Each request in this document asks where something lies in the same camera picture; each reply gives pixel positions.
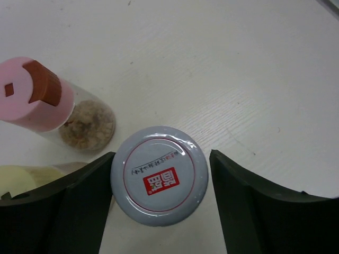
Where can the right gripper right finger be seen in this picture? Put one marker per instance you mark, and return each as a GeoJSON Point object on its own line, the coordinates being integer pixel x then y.
{"type": "Point", "coordinates": [260, 216]}

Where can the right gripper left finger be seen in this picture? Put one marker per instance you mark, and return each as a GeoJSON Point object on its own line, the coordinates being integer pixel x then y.
{"type": "Point", "coordinates": [67, 215]}

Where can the yellow-lid spice bottle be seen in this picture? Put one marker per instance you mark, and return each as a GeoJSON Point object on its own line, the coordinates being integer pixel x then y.
{"type": "Point", "coordinates": [16, 180]}

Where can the grey-lid jar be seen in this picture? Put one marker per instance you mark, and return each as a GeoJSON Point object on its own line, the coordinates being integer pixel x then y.
{"type": "Point", "coordinates": [159, 176]}

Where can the pink-lid spice bottle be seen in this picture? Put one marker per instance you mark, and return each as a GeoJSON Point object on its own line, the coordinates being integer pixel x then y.
{"type": "Point", "coordinates": [35, 98]}

